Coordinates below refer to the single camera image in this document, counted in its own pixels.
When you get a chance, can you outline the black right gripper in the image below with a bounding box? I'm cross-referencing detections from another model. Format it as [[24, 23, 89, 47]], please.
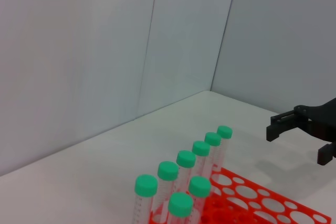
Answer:
[[266, 97, 336, 167]]

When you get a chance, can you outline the clear green-capped test tube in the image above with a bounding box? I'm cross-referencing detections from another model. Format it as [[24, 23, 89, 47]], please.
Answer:
[[167, 191, 194, 224], [204, 131, 222, 172], [134, 174, 159, 224], [187, 176, 212, 209], [173, 150, 197, 198], [216, 125, 234, 172], [191, 141, 211, 180], [152, 161, 180, 219]]

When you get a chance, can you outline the orange test tube rack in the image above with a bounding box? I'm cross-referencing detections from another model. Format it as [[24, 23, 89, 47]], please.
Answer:
[[148, 167, 333, 224]]

